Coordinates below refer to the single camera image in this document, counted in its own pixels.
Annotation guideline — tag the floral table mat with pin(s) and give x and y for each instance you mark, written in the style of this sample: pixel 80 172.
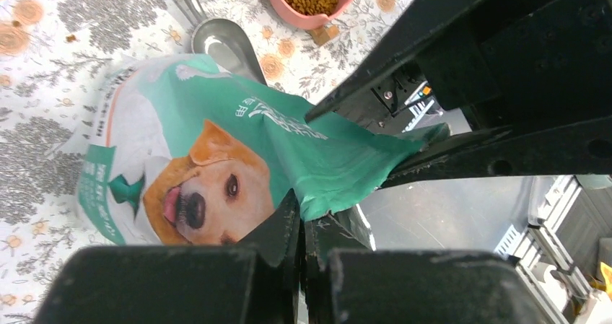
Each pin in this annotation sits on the floral table mat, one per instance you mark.
pixel 54 56

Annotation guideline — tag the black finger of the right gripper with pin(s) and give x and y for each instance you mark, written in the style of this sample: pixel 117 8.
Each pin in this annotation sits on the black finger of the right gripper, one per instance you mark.
pixel 581 148
pixel 412 32

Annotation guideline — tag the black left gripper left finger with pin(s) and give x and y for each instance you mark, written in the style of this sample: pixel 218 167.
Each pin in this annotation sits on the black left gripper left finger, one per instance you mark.
pixel 253 281

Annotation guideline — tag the grey plastic scoop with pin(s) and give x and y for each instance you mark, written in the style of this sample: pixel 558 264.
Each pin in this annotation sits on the grey plastic scoop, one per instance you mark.
pixel 222 39

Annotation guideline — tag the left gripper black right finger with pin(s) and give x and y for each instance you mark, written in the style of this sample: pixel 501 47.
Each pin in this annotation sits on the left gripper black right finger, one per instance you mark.
pixel 345 282

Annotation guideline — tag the pink pet bowl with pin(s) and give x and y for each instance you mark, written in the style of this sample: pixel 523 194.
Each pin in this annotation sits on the pink pet bowl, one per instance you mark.
pixel 311 6

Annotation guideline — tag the green dog food bag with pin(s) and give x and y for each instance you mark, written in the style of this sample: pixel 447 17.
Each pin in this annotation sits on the green dog food bag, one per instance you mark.
pixel 184 151

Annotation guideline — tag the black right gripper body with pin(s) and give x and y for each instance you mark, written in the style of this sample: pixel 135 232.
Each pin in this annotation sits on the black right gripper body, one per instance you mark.
pixel 507 62

